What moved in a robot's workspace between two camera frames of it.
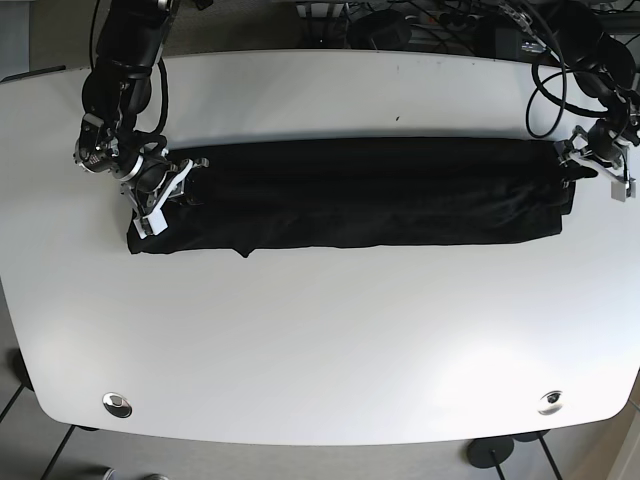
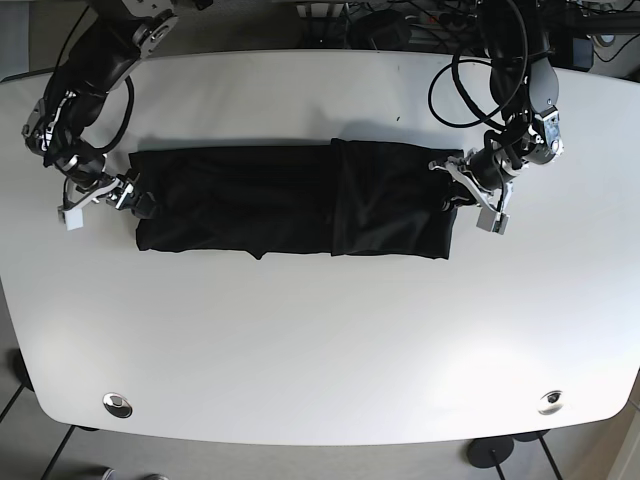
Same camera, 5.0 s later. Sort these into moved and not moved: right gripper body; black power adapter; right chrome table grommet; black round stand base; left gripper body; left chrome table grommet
Moved: right gripper body; left gripper body
Not moved: right chrome table grommet; left chrome table grommet; black round stand base; black power adapter
